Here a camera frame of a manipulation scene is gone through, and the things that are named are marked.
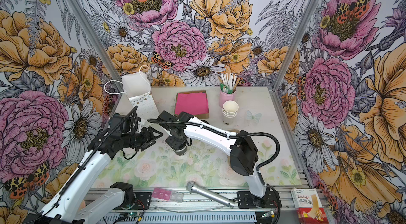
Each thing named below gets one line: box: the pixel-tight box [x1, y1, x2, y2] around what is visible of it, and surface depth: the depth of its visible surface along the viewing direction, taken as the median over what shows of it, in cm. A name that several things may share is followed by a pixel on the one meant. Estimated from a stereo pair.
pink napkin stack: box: [174, 92, 209, 117], surface depth 112 cm
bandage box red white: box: [290, 188, 329, 224], surface depth 71 cm
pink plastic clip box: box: [151, 187, 184, 203], surface depth 76 cm
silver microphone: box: [186, 180, 235, 209], surface depth 76 cm
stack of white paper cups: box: [222, 99, 240, 126], surface depth 95 cm
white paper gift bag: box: [104, 64, 160, 120], surface depth 93 cm
